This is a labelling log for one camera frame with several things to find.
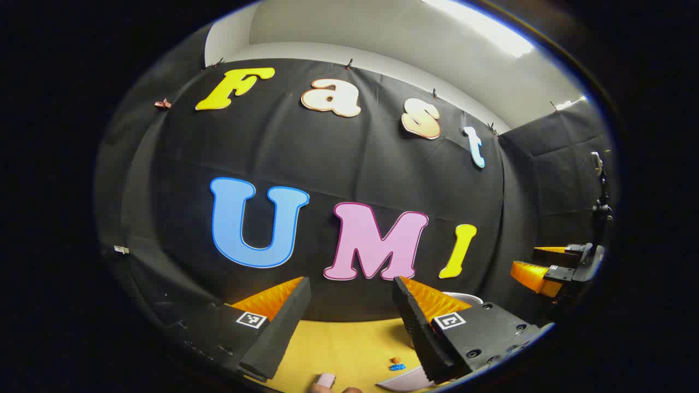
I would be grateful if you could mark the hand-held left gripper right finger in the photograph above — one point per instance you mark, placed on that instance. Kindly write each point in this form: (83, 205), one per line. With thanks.
(423, 338)

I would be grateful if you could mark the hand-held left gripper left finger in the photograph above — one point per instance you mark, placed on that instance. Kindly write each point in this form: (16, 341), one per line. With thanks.
(284, 327)

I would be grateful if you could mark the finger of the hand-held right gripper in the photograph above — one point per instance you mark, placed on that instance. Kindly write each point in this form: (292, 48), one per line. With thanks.
(557, 256)
(532, 275)

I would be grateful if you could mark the blue paper ball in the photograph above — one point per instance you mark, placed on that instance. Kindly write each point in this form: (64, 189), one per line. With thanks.
(397, 367)

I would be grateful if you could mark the pink dustpan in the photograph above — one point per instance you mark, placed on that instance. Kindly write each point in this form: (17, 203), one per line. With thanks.
(407, 380)

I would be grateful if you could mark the white ribbed garbage bin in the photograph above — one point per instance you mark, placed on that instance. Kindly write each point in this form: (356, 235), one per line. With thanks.
(464, 296)

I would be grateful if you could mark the small pink broom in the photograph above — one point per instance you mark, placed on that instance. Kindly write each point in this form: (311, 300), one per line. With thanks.
(326, 380)

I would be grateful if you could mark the yellow wooden desktop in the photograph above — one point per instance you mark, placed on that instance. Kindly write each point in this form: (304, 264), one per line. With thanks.
(349, 349)

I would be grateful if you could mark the black phone stand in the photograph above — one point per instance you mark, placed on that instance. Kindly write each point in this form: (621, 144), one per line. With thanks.
(602, 210)

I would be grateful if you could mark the small white tag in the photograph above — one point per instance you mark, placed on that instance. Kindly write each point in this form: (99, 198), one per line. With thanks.
(121, 249)

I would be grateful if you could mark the black backdrop cloth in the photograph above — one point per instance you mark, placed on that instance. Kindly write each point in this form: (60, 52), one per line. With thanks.
(355, 158)

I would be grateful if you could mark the ceiling light panel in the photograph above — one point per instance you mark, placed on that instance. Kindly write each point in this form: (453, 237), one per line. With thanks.
(491, 30)

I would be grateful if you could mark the small red clip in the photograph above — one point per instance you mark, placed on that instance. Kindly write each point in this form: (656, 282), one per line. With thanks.
(162, 103)

